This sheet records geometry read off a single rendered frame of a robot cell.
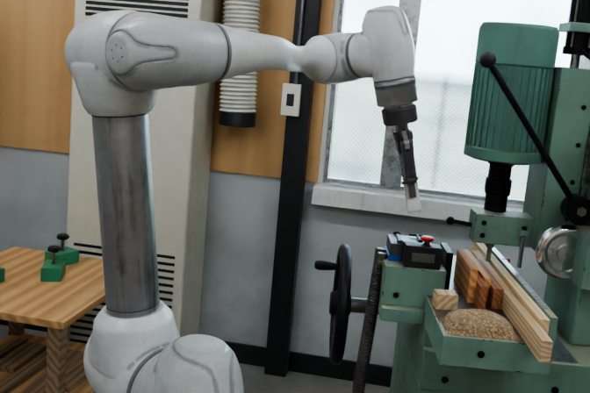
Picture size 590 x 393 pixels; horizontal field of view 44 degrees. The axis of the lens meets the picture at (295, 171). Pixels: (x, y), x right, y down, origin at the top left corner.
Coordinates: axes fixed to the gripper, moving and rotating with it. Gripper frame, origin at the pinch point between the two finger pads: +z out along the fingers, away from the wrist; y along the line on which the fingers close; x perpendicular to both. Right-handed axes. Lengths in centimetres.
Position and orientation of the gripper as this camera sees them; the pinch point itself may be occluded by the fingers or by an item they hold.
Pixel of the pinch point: (412, 196)
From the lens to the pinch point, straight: 163.7
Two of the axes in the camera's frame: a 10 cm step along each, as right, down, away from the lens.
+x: -9.8, 1.7, 0.6
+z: 1.8, 9.7, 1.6
